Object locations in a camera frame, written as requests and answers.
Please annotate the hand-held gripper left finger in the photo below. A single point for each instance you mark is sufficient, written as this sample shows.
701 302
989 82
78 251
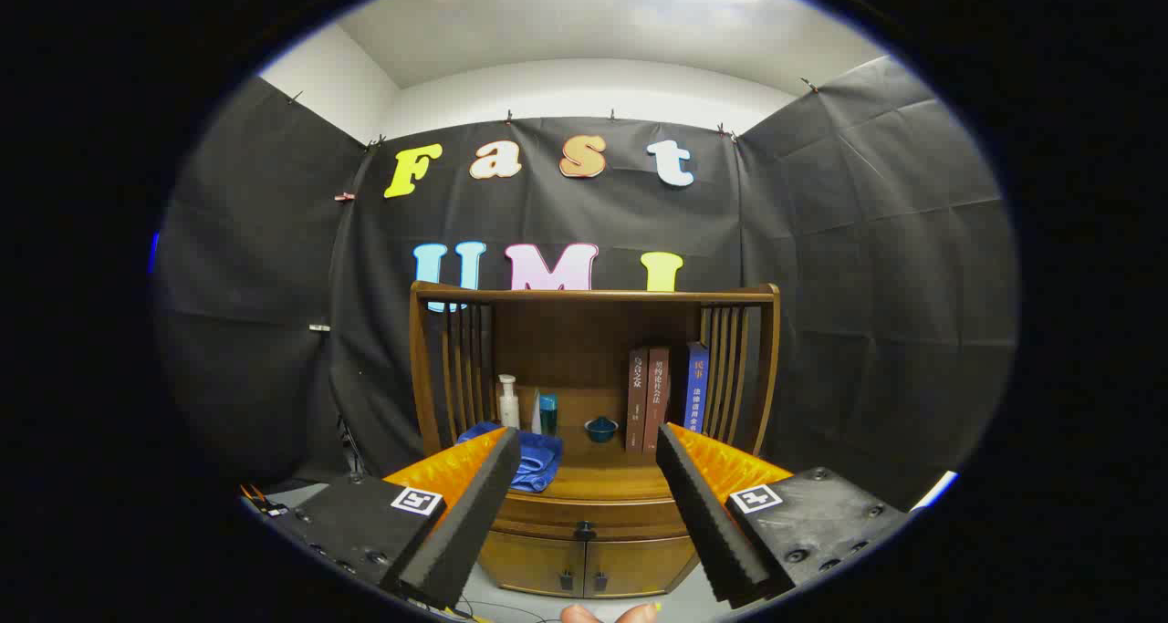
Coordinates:
470 513

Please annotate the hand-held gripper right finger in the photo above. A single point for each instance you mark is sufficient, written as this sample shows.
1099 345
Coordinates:
703 513

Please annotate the wooden drawer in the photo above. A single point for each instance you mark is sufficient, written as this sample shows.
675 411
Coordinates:
593 509

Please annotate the wooden cabinet door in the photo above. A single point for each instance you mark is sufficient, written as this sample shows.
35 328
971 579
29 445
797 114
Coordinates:
529 564
639 564

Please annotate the wooden countertop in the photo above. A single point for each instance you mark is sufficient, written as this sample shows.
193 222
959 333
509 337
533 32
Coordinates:
602 477

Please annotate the wooden cabinet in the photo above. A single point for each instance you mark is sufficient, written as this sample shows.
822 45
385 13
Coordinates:
566 349

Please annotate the blue folded towel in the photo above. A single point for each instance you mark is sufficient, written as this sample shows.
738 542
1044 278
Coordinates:
540 459

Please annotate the white pump bottle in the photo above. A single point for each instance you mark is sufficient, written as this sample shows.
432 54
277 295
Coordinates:
509 409

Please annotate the reddish brown book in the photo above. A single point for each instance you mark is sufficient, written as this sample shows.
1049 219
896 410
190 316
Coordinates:
656 395

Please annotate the dark brown book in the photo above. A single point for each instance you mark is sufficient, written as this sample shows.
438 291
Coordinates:
637 404

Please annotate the blue book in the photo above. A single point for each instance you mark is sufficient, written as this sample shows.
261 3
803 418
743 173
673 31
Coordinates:
695 386

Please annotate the dark blue lidded teacup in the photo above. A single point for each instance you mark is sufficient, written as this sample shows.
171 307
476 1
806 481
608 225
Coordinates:
601 430

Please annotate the black power strip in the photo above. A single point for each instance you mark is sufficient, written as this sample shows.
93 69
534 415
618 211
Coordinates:
265 502

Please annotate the black backdrop cloth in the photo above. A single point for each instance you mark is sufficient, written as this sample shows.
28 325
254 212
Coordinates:
867 240

